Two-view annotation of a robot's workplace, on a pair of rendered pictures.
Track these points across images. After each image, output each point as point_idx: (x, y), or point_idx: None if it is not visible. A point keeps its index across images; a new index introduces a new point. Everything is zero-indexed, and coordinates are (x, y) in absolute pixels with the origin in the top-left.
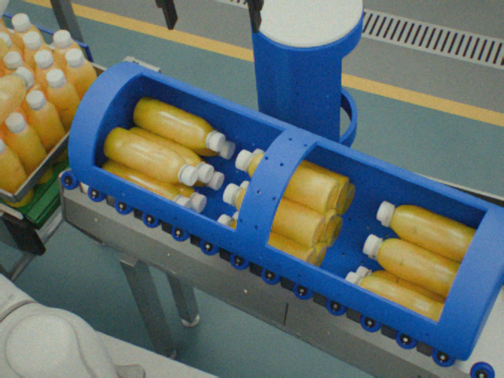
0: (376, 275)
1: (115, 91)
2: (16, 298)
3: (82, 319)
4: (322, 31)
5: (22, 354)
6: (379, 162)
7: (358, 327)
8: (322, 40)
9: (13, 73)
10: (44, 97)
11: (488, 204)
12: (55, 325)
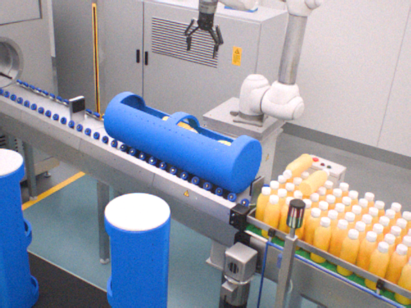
0: None
1: (240, 136)
2: (266, 94)
3: (246, 86)
4: (135, 197)
5: (259, 75)
6: (146, 116)
7: None
8: (137, 193)
9: (291, 171)
10: (278, 178)
11: (117, 105)
12: (252, 77)
